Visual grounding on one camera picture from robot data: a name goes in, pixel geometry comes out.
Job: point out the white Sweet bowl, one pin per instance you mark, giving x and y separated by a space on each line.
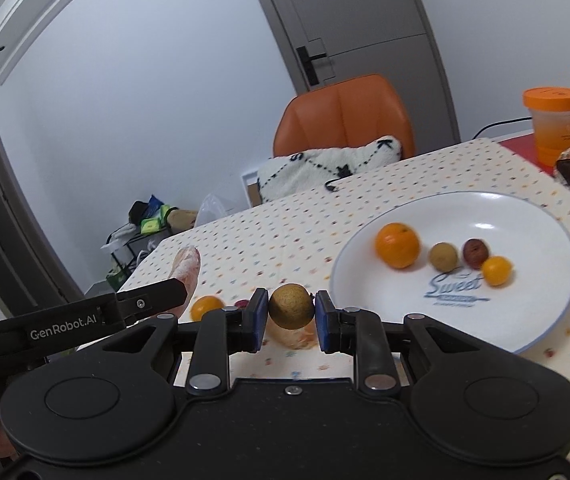
514 316

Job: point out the orange leather chair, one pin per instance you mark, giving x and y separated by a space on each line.
348 114

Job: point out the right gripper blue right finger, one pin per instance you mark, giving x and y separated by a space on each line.
359 333

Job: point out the small orange kumquat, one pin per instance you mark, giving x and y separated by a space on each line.
496 271
203 305

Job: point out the dark red small fruit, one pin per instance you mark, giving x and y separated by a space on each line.
475 252

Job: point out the long peeled pomelo segment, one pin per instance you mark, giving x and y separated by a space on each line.
185 268

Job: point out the black door handle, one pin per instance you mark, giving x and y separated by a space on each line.
307 64

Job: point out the floral white tablecloth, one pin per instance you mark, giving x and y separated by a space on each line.
324 240

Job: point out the brown longan fruit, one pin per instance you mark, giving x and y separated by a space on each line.
443 257
291 307

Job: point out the grey door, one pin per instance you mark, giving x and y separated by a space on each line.
391 38

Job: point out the clear plastic bag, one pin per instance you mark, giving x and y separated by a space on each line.
214 208

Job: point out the large orange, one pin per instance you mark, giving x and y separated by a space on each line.
397 245

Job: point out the short peeled pomelo segment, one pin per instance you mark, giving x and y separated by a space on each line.
302 339

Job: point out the white black-patterned cushion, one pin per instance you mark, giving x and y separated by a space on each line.
283 176

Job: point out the white framed cork board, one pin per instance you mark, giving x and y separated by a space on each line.
251 188

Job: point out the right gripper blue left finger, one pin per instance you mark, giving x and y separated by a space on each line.
219 335

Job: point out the orange lidded cup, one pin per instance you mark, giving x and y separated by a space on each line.
549 108

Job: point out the black metal shelf rack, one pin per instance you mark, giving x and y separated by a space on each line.
128 246

